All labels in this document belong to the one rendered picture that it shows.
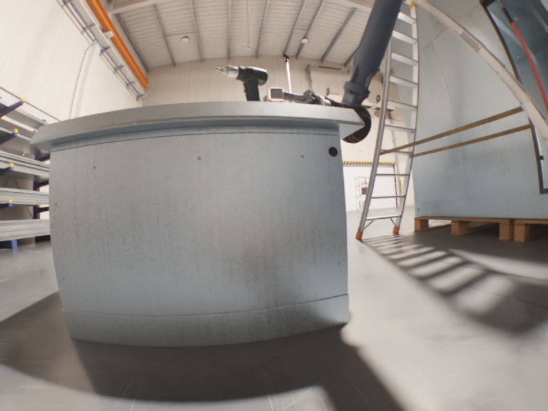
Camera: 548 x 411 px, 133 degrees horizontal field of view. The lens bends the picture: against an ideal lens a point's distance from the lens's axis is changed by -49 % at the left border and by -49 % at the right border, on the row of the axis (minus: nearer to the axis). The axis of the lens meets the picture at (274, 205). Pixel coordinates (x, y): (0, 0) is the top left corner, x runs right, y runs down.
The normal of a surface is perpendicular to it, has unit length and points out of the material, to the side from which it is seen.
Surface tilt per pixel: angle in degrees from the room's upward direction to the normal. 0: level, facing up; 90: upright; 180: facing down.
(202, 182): 90
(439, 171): 90
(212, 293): 90
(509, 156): 90
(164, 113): 67
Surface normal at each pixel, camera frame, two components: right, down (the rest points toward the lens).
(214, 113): 0.18, -0.40
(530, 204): -0.99, 0.06
